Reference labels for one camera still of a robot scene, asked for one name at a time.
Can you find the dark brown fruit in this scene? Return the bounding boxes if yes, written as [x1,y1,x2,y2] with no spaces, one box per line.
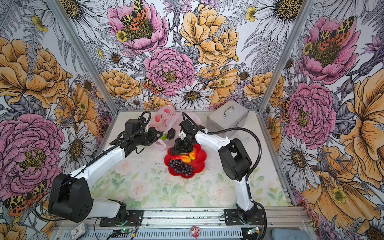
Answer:
[166,128,176,140]

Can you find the red flower-shaped plate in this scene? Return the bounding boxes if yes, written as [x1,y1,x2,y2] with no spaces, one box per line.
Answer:
[164,144,207,179]

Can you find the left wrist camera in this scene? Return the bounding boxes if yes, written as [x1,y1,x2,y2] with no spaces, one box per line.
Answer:
[123,119,143,137]

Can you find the small white clock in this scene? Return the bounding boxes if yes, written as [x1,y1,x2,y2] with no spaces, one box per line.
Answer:
[70,222,88,240]

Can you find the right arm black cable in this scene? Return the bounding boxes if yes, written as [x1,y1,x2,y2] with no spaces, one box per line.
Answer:
[181,112,268,240]

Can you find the silver metal box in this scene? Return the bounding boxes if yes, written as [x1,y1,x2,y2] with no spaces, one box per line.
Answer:
[207,101,249,132]

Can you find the blue grey cloth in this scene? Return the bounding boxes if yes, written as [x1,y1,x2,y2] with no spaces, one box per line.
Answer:
[272,229,310,240]

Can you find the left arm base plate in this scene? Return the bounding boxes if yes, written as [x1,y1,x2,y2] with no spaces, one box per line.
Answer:
[99,210,144,227]

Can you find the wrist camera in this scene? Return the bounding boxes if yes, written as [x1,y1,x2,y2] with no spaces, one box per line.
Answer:
[123,119,143,137]
[180,119,200,135]

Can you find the aluminium front rail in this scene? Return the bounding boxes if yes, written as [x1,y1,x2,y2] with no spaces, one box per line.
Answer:
[50,206,311,230]

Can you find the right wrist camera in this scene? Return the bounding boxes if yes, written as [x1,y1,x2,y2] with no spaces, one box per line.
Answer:
[180,119,200,135]

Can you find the pink plastic bag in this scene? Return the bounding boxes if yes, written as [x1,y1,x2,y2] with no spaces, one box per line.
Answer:
[149,106,183,151]

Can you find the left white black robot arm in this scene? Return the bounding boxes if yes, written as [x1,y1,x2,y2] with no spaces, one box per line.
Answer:
[48,127,163,224]

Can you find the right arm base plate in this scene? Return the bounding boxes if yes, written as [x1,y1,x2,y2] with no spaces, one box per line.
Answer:
[224,209,266,226]

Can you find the dark purple grapes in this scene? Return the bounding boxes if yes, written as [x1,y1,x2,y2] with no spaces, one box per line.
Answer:
[169,160,195,177]

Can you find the red orange peach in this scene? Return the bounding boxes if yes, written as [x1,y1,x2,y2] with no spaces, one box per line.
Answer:
[189,148,199,160]

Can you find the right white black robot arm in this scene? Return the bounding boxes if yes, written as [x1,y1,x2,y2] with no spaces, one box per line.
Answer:
[171,133,258,224]

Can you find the small pink red object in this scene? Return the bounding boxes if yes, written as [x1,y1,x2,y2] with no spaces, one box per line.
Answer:
[191,226,201,240]

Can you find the green circuit board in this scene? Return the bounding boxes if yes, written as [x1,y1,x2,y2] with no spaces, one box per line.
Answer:
[247,227,260,235]

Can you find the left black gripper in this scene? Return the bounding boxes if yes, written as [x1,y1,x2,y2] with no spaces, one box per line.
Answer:
[134,127,164,146]

